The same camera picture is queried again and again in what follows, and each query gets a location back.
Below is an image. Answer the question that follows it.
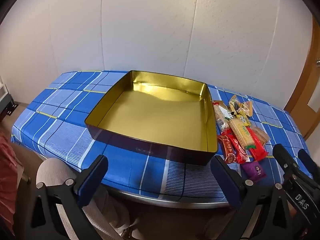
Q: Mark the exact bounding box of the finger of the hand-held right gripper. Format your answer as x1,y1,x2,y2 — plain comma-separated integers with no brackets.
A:
299,149,320,180
272,144,300,180

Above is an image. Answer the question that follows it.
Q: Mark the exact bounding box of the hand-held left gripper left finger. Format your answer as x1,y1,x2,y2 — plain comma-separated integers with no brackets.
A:
22,155,108,240

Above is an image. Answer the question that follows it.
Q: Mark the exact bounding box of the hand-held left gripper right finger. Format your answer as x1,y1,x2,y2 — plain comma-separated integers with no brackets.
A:
210,155,299,240

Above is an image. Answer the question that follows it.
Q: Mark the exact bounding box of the plain red snack packet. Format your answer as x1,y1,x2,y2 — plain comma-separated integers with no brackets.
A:
247,127,268,162

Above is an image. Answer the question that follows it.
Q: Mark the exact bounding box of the red gold patterned snack packet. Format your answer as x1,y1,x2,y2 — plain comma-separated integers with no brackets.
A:
217,135,237,164

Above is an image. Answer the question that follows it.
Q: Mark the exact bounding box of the clear brown pastry packet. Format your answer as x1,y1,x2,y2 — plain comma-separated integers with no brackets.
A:
251,126,270,145

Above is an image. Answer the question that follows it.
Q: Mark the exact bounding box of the red white snack packet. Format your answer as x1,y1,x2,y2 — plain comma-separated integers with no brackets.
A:
221,129,250,164

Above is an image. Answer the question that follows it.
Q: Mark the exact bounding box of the purple snack packet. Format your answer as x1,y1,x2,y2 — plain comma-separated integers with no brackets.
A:
241,162,267,182

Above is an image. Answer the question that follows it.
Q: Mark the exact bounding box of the green label cracker pack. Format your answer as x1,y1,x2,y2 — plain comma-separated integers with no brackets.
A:
230,119,255,149

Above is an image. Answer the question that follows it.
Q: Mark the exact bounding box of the yellow candy packet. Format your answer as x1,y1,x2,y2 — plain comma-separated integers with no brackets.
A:
236,114,250,126

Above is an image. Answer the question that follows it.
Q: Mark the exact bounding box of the orange clear candy bag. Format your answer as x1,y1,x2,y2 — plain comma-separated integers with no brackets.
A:
240,100,254,117

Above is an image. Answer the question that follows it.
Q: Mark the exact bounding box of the long clear cracker packet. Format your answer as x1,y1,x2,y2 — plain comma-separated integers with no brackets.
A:
213,100,233,130

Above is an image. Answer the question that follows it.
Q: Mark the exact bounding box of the black gold candy packet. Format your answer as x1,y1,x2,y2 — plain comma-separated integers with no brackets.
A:
229,97,242,112

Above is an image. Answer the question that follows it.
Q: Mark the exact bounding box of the gold tin box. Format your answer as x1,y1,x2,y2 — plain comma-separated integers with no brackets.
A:
84,70,219,167

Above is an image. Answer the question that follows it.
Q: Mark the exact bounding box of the blue plaid tablecloth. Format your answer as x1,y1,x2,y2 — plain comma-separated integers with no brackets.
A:
11,70,310,202

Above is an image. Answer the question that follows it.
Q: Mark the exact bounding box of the wooden door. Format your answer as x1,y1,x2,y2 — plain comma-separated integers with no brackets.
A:
284,12,320,140

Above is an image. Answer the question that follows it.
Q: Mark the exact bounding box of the red ruffled cloth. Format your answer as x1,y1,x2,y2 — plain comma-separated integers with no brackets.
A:
0,130,24,230

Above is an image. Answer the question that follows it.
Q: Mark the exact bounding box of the grey nightstand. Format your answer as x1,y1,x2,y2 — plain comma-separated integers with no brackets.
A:
0,76,19,120

